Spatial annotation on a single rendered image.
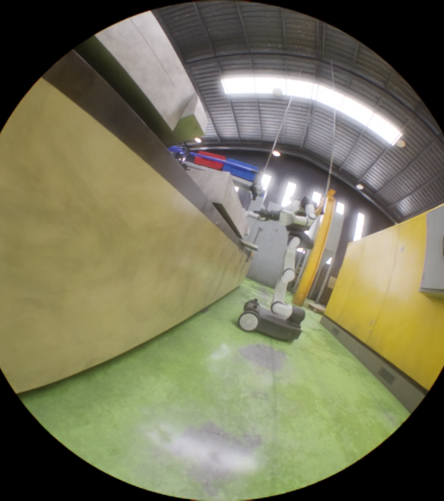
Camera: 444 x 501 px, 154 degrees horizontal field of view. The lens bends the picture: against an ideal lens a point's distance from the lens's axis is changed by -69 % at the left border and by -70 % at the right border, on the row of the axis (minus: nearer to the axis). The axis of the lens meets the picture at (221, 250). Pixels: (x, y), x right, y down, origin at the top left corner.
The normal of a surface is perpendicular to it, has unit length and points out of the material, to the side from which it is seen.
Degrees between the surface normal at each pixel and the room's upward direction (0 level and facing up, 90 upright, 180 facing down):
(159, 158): 90
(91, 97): 90
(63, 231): 90
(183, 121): 150
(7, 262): 90
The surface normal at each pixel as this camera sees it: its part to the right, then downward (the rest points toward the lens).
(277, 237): -0.24, -0.11
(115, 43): 0.94, 0.20
